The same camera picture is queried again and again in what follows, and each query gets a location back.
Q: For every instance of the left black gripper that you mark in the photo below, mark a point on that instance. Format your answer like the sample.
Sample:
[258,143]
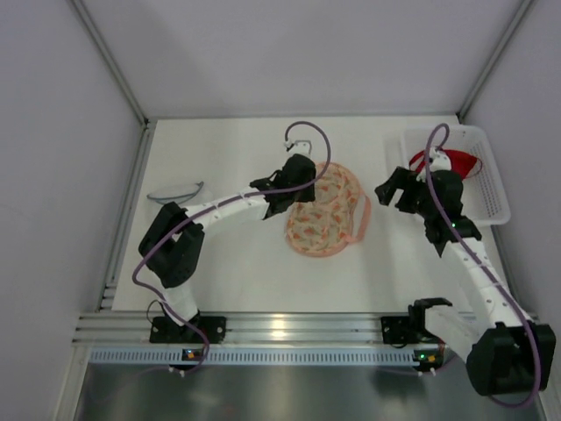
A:
[301,189]

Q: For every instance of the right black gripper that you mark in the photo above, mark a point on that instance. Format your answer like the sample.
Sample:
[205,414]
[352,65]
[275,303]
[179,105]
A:
[404,193]

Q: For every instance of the pink floral mesh laundry bag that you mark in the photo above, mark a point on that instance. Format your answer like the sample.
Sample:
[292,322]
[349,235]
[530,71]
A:
[338,217]

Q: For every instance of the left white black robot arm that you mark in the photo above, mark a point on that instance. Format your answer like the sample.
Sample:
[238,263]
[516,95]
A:
[172,246]

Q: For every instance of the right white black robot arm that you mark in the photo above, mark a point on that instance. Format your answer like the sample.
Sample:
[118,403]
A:
[503,350]

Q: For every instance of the red bra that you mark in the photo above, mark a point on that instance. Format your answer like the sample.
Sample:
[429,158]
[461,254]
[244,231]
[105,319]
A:
[462,163]

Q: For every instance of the white plastic basket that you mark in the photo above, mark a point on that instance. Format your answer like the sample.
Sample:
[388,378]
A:
[484,198]

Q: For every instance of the clear plastic dome insert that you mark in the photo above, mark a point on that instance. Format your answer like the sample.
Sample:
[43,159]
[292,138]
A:
[184,194]

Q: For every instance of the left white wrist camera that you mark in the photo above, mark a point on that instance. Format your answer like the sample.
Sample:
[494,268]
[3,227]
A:
[299,146]

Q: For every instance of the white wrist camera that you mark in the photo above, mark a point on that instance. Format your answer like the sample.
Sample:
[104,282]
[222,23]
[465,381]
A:
[435,160]
[299,146]

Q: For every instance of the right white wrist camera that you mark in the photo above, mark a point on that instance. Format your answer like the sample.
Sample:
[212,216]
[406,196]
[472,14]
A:
[435,160]

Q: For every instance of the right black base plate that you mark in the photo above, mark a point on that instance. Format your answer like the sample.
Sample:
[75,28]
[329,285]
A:
[400,331]

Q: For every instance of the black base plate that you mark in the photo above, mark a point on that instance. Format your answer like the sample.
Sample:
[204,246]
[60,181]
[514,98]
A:
[400,331]
[165,331]

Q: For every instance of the aluminium mounting rail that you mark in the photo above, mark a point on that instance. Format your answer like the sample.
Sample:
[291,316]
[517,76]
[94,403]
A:
[251,329]

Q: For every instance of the grey slotted cable duct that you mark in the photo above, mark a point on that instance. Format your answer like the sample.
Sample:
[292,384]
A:
[267,356]

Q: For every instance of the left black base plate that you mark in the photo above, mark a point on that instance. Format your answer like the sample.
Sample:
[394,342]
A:
[165,331]

